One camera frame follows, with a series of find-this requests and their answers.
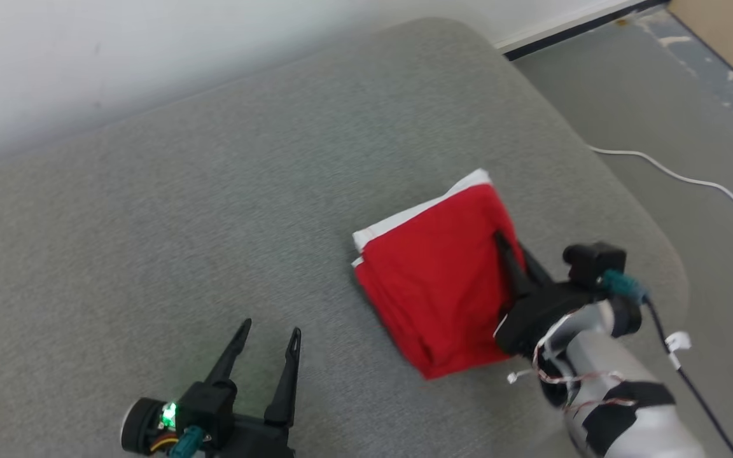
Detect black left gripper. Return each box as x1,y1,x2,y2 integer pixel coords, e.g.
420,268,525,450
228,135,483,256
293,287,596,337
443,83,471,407
204,318,302,458

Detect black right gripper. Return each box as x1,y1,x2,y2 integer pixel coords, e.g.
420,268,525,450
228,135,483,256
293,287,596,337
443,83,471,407
492,231,604,357

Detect red and white garment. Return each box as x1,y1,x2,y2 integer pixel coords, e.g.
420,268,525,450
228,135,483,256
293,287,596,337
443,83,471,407
351,168,529,381

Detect grey fabric sofa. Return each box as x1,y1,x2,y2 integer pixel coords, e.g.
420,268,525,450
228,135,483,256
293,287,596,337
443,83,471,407
0,17,690,458

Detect black baseboard strip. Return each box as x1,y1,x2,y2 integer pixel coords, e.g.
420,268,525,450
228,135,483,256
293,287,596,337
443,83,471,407
503,0,671,62

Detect black cable with teal plug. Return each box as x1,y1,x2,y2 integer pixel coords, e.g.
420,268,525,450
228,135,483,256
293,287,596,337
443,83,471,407
168,425,206,458
601,269,733,458

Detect thin red white wires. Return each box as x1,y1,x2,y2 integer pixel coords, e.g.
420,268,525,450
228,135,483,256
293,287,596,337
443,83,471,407
505,305,638,415

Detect white cable tag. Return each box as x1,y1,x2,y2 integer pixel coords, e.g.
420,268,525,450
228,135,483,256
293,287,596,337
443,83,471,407
664,330,692,371

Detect white floor cable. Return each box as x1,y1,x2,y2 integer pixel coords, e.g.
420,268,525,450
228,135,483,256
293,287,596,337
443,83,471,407
586,145,733,227

